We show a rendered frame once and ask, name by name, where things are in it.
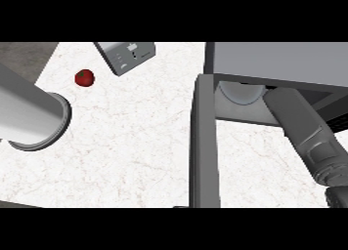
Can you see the dark grey microwave door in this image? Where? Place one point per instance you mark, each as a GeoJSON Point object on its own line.
{"type": "Point", "coordinates": [204, 143]}

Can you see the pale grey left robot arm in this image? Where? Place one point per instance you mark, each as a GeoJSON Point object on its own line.
{"type": "Point", "coordinates": [22, 110]}

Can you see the glass microwave turntable plate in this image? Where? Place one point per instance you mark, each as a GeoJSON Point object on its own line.
{"type": "Point", "coordinates": [239, 94]}

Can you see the red tomato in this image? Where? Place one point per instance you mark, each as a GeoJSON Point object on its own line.
{"type": "Point", "coordinates": [84, 78]}

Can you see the grey appliance with buttons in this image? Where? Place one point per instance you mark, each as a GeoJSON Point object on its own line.
{"type": "Point", "coordinates": [125, 57]}

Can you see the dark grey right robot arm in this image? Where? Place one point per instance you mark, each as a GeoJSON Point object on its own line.
{"type": "Point", "coordinates": [304, 133]}

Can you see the grey microwave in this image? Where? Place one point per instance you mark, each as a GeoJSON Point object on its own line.
{"type": "Point", "coordinates": [281, 62]}

